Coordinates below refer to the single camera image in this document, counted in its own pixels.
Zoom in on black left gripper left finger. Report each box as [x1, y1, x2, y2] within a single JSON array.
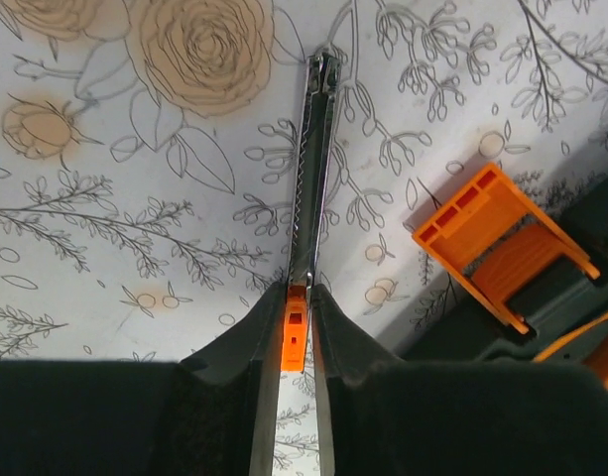
[[0, 284, 286, 475]]

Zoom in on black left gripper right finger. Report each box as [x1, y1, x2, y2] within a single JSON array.
[[311, 286, 608, 475]]

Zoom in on orange utility knife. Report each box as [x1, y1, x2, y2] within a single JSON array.
[[281, 50, 341, 372]]

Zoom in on dark green tool case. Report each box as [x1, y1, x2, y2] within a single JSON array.
[[403, 165, 608, 362]]

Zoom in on orange black needle-nose pliers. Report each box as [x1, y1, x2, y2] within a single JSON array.
[[533, 311, 608, 390]]

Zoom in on floral table mat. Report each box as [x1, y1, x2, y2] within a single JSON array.
[[0, 1, 608, 475]]

